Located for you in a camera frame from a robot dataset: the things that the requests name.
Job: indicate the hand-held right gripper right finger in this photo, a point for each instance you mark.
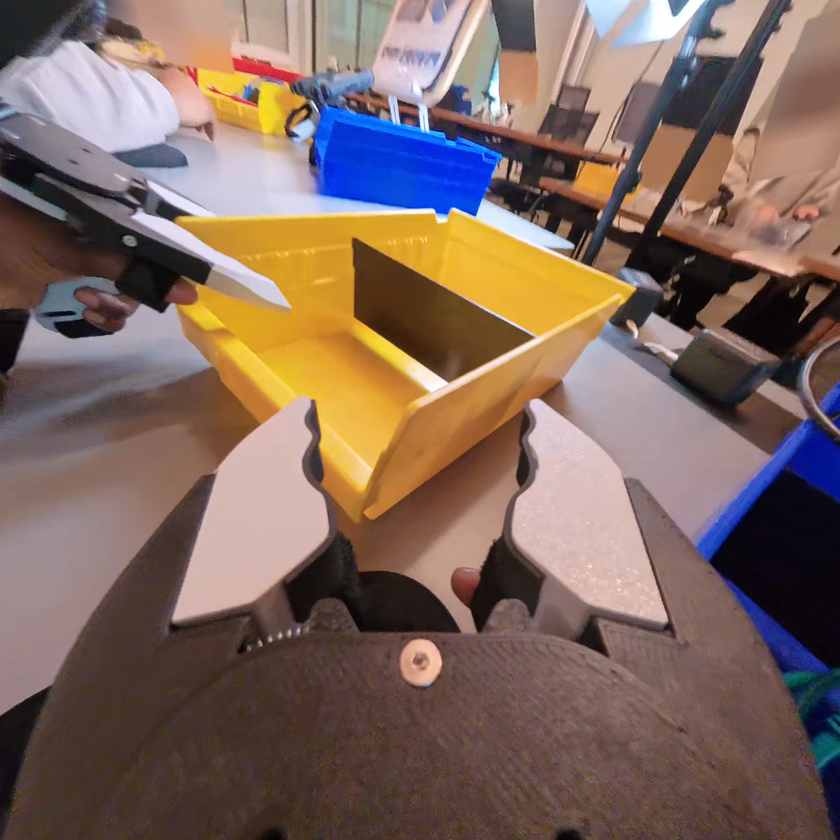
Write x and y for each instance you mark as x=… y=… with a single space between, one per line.
x=584 y=531

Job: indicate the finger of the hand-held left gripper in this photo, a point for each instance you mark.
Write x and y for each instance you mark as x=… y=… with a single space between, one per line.
x=184 y=203
x=229 y=275

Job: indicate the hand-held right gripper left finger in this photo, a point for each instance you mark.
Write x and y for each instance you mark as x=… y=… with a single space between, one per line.
x=256 y=525

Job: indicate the yellow plastic bin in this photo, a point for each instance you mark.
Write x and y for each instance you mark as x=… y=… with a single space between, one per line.
x=525 y=275

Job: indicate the person's left hand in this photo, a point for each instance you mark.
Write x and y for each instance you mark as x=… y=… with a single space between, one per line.
x=46 y=256

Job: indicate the person's right hand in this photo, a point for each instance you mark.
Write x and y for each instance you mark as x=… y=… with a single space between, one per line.
x=466 y=585

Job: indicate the pale grey neighbouring table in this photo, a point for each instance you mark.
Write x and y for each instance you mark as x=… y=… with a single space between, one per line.
x=262 y=170

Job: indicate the yellow parts bin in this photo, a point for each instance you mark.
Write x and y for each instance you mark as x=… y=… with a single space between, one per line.
x=249 y=105

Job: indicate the red plastic tray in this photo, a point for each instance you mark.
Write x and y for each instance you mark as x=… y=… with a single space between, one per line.
x=259 y=69

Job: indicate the black bin divider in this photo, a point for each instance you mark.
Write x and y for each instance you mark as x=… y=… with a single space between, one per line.
x=426 y=315
x=787 y=558

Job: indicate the wooden board with poster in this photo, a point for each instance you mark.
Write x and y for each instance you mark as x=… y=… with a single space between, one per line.
x=426 y=46

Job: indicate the yellow plastic container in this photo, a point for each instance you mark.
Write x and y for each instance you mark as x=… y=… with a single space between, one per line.
x=607 y=177

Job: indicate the black light stand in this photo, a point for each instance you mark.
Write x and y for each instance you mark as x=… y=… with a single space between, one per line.
x=663 y=131

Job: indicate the white light panel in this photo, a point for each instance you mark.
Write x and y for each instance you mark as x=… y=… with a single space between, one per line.
x=643 y=19

